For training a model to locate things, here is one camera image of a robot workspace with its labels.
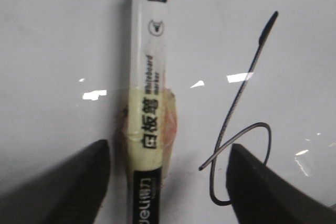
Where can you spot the black white whiteboard marker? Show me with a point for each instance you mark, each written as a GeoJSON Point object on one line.
{"type": "Point", "coordinates": [146, 109]}

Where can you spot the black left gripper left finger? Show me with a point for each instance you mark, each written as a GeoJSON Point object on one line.
{"type": "Point", "coordinates": [70, 192]}

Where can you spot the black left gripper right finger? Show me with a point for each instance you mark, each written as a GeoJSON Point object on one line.
{"type": "Point", "coordinates": [259, 195]}

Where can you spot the white whiteboard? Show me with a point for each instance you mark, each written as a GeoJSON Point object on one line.
{"type": "Point", "coordinates": [64, 79]}

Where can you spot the red magnet taped to marker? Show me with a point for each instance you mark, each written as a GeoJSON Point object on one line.
{"type": "Point", "coordinates": [169, 128]}

